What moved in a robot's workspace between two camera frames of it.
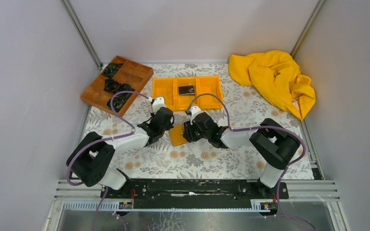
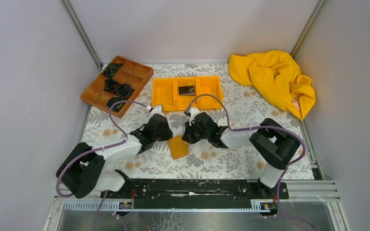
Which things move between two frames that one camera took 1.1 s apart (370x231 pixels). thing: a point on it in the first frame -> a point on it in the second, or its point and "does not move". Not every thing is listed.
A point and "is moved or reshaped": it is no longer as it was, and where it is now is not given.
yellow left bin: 165,87 does not move
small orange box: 177,138 is moved or reshaped
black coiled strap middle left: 110,85 does not move
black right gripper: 188,132 does not move
